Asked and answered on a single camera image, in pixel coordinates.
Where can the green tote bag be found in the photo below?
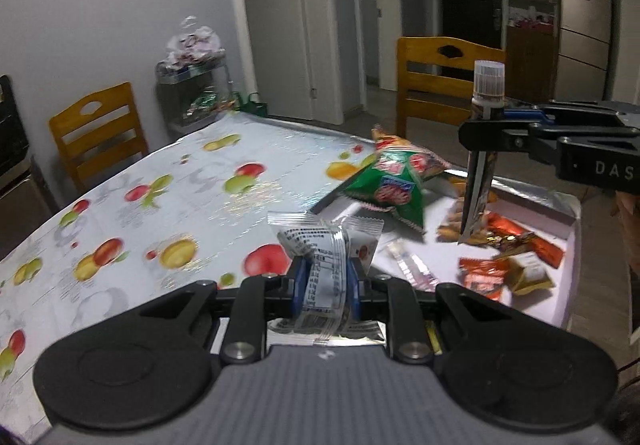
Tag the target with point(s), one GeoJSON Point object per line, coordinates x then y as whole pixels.
{"type": "Point", "coordinates": [250, 104]}

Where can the white cardboard box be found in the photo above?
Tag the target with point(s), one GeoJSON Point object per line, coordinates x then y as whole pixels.
{"type": "Point", "coordinates": [450, 260]}

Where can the wooden chair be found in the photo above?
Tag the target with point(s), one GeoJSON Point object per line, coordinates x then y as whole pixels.
{"type": "Point", "coordinates": [97, 130]}
{"type": "Point", "coordinates": [440, 80]}

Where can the orange snack packet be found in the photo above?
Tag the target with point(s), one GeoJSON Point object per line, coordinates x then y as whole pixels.
{"type": "Point", "coordinates": [482, 277]}

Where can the small gold packet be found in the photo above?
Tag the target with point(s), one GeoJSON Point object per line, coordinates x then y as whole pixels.
{"type": "Point", "coordinates": [527, 275]}

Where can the silver refrigerator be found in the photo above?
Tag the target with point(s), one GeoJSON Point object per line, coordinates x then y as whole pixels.
{"type": "Point", "coordinates": [582, 25]}

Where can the person's right hand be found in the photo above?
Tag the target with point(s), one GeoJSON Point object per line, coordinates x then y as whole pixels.
{"type": "Point", "coordinates": [630, 225]}

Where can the dark foil chocolate candy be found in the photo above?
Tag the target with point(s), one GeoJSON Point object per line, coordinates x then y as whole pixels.
{"type": "Point", "coordinates": [515, 241]}

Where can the green foil packet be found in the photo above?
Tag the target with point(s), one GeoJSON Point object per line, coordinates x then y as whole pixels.
{"type": "Point", "coordinates": [202, 102]}

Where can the clear peanut bag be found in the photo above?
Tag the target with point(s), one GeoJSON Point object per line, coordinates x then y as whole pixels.
{"type": "Point", "coordinates": [450, 227]}

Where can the metal storage rack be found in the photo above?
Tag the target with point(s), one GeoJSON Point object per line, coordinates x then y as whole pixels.
{"type": "Point", "coordinates": [192, 92]}

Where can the grey cabinet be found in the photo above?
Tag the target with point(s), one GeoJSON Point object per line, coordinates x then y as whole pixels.
{"type": "Point", "coordinates": [20, 210]}

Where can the squeeze tube with white cap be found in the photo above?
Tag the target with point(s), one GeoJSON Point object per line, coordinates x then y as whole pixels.
{"type": "Point", "coordinates": [487, 82]}

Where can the green shrimp cracker bag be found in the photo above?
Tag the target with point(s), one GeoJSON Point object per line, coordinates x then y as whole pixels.
{"type": "Point", "coordinates": [395, 185]}

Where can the white plastic bag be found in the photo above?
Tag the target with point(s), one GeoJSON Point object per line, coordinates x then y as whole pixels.
{"type": "Point", "coordinates": [195, 42]}

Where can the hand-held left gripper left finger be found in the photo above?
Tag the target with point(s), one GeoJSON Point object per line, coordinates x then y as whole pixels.
{"type": "Point", "coordinates": [299, 282]}

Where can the white door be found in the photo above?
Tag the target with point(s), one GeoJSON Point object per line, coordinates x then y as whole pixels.
{"type": "Point", "coordinates": [280, 25]}

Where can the black countertop appliance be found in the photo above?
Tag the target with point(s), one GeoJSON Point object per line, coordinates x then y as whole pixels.
{"type": "Point", "coordinates": [10, 135]}

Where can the small clear sachet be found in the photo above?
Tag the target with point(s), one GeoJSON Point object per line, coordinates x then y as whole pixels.
{"type": "Point", "coordinates": [415, 267]}

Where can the white sachet packet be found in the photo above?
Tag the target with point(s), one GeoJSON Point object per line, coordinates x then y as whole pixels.
{"type": "Point", "coordinates": [325, 250]}

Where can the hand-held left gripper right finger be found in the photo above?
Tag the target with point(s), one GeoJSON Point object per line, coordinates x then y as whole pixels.
{"type": "Point", "coordinates": [356, 287]}

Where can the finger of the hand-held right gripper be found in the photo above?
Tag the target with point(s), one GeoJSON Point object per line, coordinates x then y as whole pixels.
{"type": "Point", "coordinates": [525, 114]}
{"type": "Point", "coordinates": [500, 135]}

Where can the long red-orange foil packet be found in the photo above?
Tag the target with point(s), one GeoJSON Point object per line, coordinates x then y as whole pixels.
{"type": "Point", "coordinates": [547, 250]}

